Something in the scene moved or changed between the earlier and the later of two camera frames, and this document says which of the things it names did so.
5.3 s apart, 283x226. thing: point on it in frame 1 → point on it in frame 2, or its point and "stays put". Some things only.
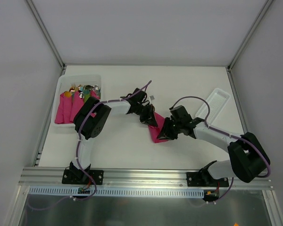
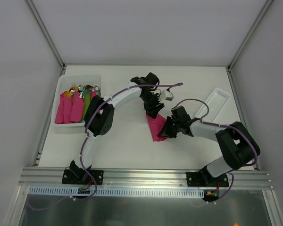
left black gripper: (145, 115) → (152, 106)
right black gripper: (171, 127) stays put
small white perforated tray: (217, 101) stays put
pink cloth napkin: (154, 131) stays put
